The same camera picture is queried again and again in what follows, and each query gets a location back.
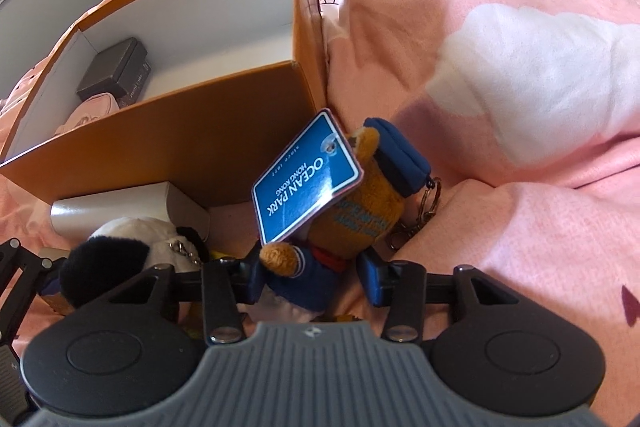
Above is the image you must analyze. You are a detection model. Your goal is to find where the brown bear plush blue outfit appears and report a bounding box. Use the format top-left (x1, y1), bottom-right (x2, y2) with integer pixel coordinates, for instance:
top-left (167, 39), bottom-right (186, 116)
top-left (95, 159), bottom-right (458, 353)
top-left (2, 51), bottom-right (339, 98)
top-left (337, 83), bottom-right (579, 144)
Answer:
top-left (247, 117), bottom-right (439, 323)

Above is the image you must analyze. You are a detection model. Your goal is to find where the silver cylindrical case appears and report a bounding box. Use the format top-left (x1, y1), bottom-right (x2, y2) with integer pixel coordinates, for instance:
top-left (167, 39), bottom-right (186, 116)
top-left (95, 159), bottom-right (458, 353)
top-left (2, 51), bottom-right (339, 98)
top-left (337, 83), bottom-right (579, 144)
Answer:
top-left (50, 182), bottom-right (209, 239)

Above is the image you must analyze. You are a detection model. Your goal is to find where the blue Ocean Park tag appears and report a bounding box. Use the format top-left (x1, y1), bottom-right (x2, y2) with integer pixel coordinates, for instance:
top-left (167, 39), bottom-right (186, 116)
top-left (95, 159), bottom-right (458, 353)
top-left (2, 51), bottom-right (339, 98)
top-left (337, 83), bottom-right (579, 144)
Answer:
top-left (252, 108), bottom-right (363, 245)

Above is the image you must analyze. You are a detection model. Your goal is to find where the orange cardboard storage box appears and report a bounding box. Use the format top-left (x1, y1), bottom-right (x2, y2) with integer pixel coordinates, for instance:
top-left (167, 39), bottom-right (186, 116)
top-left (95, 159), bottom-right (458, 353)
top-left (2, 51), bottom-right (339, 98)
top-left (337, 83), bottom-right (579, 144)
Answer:
top-left (0, 0), bottom-right (329, 210)

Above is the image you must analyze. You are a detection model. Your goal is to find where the pink folded garment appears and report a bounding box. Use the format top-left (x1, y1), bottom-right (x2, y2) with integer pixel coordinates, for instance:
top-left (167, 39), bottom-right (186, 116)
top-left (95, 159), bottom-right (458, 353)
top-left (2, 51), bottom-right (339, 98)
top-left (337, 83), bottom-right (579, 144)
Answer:
top-left (54, 93), bottom-right (119, 136)

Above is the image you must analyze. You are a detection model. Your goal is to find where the dark grey square box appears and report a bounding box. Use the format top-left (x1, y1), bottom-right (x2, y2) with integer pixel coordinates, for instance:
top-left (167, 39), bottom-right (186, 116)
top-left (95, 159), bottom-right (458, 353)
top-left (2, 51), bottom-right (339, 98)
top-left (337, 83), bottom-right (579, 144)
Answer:
top-left (76, 37), bottom-right (151, 106)

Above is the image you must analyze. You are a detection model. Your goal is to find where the white black panda plush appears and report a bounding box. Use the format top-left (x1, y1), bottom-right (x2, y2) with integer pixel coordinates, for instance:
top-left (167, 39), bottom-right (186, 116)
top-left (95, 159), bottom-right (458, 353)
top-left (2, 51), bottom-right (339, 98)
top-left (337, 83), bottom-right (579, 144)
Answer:
top-left (58, 217), bottom-right (210, 309)

